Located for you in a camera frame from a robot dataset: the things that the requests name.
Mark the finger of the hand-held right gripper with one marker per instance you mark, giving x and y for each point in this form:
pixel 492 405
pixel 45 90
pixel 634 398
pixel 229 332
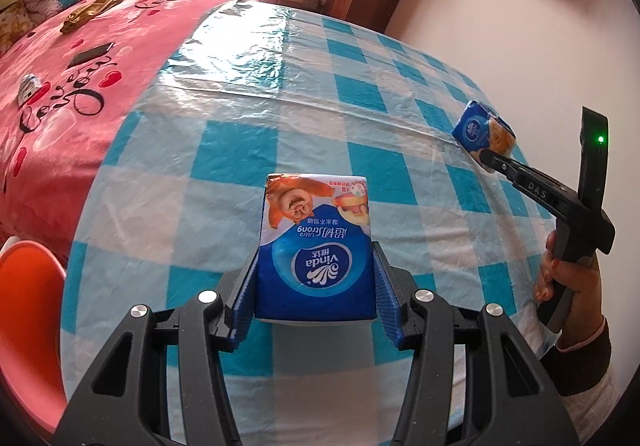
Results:
pixel 535 183

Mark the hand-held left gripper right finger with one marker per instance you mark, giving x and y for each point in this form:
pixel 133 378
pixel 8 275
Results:
pixel 387 306

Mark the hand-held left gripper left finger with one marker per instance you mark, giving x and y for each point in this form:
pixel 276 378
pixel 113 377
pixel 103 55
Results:
pixel 245 306

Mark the small blue tissue pack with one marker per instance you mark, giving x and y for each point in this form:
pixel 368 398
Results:
pixel 480 128

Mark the large blue tissue pack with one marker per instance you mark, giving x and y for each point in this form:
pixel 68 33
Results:
pixel 315 251

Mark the person's right forearm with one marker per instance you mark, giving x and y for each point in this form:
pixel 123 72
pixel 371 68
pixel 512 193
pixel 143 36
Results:
pixel 585 366

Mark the person's right hand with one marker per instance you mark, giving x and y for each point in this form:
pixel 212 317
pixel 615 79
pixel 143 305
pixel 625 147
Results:
pixel 587 301

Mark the blue checked tablecloth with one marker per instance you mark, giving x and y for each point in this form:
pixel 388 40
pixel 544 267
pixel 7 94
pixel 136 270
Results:
pixel 375 125

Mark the orange plastic chair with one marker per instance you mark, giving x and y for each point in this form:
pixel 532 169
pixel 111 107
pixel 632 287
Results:
pixel 25 316

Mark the pink printed bed blanket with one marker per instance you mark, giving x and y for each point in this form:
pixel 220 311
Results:
pixel 100 75

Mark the black smartphone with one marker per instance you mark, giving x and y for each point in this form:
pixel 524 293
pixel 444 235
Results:
pixel 90 54

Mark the small drink carton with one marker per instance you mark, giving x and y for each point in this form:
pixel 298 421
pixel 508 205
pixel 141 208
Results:
pixel 28 88

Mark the gold cloth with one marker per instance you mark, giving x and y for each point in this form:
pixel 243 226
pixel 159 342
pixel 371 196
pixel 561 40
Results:
pixel 85 15

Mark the floral pillow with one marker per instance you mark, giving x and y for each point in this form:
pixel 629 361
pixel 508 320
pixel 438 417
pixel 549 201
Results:
pixel 15 25

